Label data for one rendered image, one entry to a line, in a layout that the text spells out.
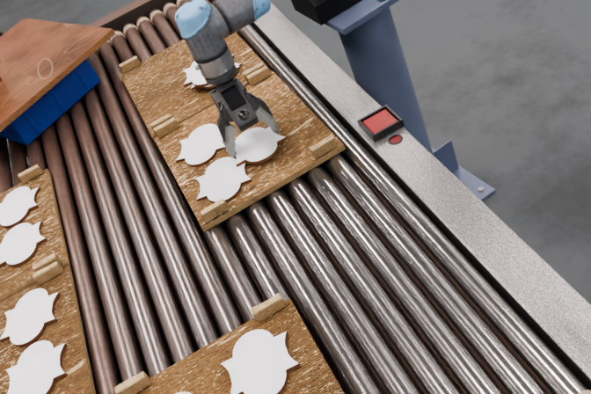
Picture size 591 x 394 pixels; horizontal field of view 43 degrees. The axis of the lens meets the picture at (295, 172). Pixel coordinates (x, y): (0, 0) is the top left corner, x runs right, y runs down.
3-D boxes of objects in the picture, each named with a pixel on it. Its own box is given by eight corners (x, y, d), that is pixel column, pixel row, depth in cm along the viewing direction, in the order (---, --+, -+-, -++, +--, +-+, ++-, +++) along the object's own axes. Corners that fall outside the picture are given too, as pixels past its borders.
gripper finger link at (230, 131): (227, 149, 172) (229, 112, 167) (236, 160, 167) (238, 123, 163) (215, 149, 171) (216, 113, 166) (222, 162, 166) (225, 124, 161)
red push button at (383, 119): (386, 113, 165) (384, 108, 164) (399, 125, 160) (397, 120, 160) (363, 126, 165) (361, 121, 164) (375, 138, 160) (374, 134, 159)
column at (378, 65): (429, 148, 292) (369, -51, 238) (495, 191, 263) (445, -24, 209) (353, 201, 284) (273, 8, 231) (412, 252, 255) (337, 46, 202)
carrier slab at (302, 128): (274, 76, 192) (273, 70, 191) (346, 149, 160) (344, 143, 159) (156, 142, 188) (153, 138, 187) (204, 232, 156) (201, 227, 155)
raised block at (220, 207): (228, 205, 157) (222, 196, 155) (230, 209, 156) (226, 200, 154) (203, 220, 156) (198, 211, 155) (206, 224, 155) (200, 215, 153)
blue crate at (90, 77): (47, 69, 242) (31, 43, 236) (104, 80, 223) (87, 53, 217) (-26, 130, 228) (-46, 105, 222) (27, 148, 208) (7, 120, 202)
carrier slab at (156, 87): (224, 22, 224) (222, 18, 223) (273, 75, 192) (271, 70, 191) (121, 77, 220) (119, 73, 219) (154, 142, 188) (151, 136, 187)
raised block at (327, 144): (335, 142, 160) (331, 133, 158) (339, 146, 159) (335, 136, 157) (311, 156, 159) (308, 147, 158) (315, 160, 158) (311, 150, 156)
